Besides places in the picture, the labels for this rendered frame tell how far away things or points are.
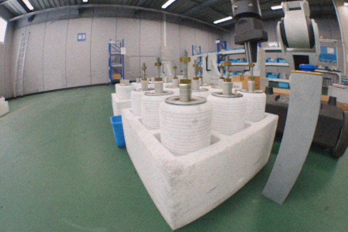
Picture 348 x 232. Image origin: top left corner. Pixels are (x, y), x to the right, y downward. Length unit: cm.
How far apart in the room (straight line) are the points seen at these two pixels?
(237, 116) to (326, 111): 47
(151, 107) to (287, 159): 33
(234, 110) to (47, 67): 693
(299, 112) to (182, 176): 24
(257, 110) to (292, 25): 41
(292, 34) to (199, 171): 59
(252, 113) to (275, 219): 29
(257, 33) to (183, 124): 30
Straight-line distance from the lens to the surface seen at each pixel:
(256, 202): 40
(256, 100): 38
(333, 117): 66
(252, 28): 40
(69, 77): 663
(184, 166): 19
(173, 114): 21
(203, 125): 22
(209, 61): 319
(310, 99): 30
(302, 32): 64
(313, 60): 71
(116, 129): 58
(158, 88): 33
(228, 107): 28
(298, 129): 31
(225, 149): 24
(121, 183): 44
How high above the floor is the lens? 30
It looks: 11 degrees down
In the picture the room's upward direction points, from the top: 1 degrees counter-clockwise
